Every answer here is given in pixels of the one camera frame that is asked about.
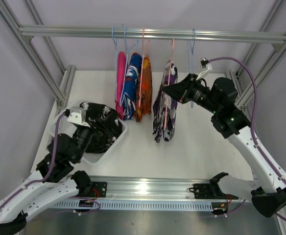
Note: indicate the orange patterned trousers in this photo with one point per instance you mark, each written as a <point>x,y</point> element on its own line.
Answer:
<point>144,91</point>

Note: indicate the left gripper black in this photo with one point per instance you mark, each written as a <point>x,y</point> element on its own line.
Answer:
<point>97,131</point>

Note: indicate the pink trousers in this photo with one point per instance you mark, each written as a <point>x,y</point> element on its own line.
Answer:
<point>121,65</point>

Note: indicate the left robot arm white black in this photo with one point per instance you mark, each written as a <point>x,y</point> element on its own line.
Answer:
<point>56,165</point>

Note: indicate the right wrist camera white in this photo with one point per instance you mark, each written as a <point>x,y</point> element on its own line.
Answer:
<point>206,68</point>

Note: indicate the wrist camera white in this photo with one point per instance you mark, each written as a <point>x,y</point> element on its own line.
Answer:
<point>77,116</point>
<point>206,68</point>

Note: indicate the black white patterned trousers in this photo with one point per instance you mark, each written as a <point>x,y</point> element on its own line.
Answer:
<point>103,118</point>

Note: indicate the blue hanger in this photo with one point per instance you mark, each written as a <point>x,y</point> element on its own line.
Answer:
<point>127,50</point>
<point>191,52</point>

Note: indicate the aluminium hanging rail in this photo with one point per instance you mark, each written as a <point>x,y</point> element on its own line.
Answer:
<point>153,34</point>

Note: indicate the purple grey patterned trousers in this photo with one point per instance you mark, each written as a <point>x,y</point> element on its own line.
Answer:
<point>165,107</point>

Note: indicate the pink hanger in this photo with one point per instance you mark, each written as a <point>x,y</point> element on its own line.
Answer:
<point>145,49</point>
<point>168,83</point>

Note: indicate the slotted cable duct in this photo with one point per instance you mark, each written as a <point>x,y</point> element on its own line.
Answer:
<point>189,206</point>

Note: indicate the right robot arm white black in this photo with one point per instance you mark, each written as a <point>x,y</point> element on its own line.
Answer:
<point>268,192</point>

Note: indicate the white plastic basket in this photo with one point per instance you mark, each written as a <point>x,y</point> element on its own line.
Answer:
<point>96,158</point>

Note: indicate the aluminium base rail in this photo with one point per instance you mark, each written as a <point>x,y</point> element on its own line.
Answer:
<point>115,189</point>

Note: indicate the right aluminium frame post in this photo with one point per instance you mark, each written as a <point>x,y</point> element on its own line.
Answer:
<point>263,58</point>

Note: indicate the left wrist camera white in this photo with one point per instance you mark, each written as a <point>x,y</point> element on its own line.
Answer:
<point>77,116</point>

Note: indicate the aluminium frame post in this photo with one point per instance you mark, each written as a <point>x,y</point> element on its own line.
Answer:
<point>263,58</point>
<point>61,93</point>

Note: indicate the blue white patterned trousers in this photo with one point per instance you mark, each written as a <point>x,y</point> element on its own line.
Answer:
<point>130,86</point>

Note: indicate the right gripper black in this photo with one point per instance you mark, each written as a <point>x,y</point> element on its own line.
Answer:
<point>182,90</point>

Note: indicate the left aluminium frame post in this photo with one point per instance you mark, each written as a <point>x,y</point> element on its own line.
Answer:
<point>61,93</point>

